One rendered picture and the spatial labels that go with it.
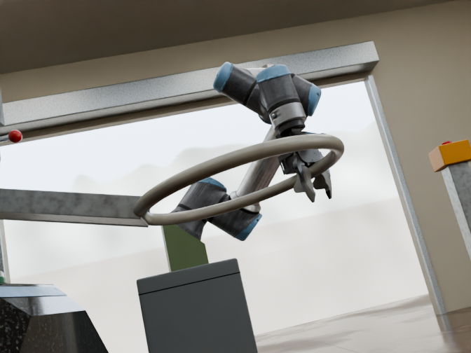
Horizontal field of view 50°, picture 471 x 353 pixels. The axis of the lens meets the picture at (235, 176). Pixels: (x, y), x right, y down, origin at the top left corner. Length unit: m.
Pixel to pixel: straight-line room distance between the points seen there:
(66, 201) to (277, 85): 0.60
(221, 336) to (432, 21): 6.41
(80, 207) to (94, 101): 5.20
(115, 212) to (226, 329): 1.02
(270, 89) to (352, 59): 5.42
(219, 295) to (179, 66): 5.00
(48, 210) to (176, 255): 1.05
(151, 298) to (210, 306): 0.23
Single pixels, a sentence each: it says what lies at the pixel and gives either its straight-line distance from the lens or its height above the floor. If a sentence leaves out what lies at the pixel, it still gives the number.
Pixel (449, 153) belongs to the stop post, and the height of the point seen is 1.04.
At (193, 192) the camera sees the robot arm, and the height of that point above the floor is 1.17.
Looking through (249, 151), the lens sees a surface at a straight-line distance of 0.91.
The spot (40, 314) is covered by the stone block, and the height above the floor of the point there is 0.75.
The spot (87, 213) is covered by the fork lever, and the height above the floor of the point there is 0.93.
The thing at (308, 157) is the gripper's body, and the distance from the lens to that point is 1.28.
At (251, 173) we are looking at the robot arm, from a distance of 2.10.
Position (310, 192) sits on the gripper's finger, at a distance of 1.25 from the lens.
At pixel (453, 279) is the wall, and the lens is 6.76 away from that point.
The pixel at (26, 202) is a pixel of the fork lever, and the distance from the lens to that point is 1.14.
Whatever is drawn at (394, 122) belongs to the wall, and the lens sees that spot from 6.91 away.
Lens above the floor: 0.69
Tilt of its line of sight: 13 degrees up
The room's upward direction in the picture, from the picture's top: 13 degrees counter-clockwise
